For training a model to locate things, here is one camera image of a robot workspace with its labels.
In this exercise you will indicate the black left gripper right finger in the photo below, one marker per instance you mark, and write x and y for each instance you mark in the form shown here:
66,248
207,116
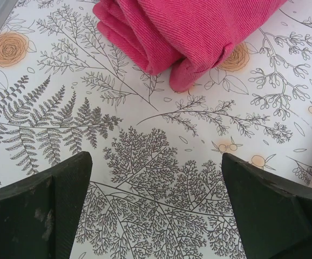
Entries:
274,215

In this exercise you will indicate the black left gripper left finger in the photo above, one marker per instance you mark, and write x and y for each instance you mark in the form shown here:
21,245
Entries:
23,221

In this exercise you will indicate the folded pink cloth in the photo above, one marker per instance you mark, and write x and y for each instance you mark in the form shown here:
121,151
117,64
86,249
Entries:
185,32

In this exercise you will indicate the floral print tablecloth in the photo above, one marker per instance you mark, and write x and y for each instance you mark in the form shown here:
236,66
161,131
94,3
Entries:
156,121

